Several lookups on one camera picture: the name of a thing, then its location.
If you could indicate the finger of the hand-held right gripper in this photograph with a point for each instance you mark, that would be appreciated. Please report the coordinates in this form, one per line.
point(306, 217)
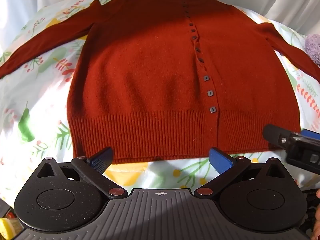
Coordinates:
point(277, 133)

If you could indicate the yellow object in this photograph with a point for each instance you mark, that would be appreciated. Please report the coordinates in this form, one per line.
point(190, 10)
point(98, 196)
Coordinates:
point(8, 228)

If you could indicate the purple fuzzy cloth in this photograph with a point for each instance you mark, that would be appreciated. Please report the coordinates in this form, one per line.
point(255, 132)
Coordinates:
point(313, 48)

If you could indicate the person's right hand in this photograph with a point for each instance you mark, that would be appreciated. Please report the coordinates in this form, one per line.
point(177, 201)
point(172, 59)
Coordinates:
point(318, 202)

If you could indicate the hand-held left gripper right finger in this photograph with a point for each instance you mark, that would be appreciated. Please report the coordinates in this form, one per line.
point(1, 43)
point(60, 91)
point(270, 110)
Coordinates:
point(220, 158)

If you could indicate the red knit cardigan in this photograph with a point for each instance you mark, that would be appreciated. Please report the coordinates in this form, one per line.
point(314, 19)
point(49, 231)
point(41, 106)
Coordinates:
point(155, 80)

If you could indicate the floral bed sheet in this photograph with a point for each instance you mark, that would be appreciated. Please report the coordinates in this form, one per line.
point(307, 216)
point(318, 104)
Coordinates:
point(32, 100)

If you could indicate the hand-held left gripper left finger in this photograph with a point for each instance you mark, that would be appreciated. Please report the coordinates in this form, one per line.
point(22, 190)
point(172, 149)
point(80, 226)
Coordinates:
point(102, 158)

